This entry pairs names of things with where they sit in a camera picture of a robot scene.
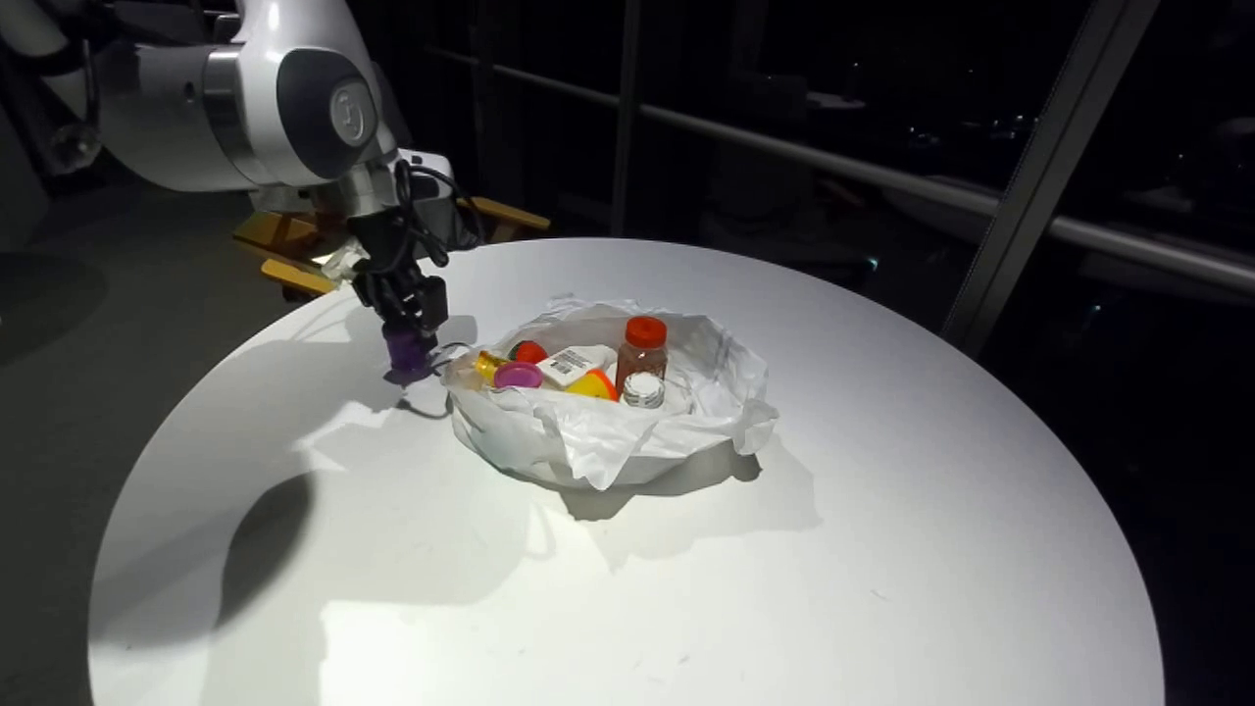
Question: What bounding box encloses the white pill bottle blue label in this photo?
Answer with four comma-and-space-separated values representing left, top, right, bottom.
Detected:
618, 367, 669, 410

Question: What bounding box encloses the grey chair with wooden armrests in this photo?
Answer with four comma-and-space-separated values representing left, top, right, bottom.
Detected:
255, 192, 554, 298

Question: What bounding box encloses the spice jar with red lid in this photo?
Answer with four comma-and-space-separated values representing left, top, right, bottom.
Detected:
614, 309, 676, 385

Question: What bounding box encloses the white bottle white cap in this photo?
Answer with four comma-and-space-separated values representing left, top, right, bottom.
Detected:
534, 342, 618, 390

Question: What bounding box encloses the grey window frame pillar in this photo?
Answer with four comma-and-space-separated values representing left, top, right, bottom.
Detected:
937, 0, 1165, 353

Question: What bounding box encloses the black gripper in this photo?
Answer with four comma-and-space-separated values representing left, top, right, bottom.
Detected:
344, 197, 456, 347

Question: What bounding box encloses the white crumpled plastic bag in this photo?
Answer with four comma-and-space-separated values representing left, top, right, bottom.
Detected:
444, 292, 782, 492

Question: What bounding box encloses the orange lid play dough tub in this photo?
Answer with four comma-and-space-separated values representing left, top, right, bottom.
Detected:
567, 367, 625, 406

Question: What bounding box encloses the purple play dough tub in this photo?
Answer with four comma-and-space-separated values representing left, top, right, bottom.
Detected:
383, 324, 444, 389

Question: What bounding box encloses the yellow wrist mount plate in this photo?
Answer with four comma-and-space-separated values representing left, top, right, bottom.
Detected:
231, 207, 332, 260

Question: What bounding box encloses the yellow lid play dough tub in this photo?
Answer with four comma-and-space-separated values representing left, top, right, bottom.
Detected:
466, 347, 511, 394

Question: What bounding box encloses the magenta lid play dough tub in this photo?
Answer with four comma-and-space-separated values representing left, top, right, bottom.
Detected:
490, 362, 548, 394

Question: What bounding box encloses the horizontal metal window rail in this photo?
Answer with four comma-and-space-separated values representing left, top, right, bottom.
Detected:
444, 45, 1255, 292

